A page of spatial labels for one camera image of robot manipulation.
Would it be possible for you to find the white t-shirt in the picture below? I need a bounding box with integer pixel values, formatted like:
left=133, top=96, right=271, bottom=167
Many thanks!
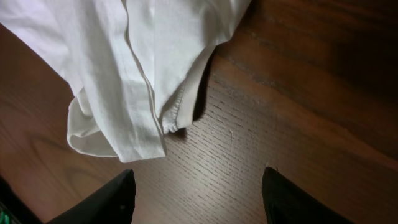
left=1, top=0, right=250, bottom=162

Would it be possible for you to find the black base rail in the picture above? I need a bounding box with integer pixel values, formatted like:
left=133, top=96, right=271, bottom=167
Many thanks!
left=1, top=177, right=42, bottom=224

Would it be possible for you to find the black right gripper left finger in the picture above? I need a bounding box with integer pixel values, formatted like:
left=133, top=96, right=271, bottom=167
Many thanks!
left=48, top=169, right=136, bottom=224

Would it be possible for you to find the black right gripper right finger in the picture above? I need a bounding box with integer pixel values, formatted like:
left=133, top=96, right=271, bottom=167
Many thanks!
left=262, top=167, right=350, bottom=224

